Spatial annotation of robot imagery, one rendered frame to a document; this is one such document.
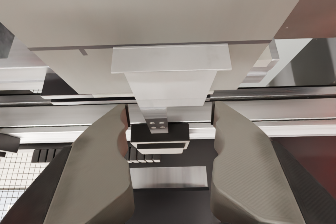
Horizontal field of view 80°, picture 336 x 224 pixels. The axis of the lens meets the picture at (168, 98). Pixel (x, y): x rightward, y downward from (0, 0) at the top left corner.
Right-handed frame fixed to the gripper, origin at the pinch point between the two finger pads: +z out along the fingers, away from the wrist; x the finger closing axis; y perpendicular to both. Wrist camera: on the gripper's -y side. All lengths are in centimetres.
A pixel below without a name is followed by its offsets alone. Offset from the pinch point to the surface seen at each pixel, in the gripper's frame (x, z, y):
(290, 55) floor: 117, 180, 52
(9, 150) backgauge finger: -39, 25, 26
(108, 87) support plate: -6.5, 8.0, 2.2
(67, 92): -11.9, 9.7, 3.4
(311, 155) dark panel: 48, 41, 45
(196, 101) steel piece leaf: 3.2, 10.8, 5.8
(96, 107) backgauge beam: -17.8, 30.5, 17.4
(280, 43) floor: 98, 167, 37
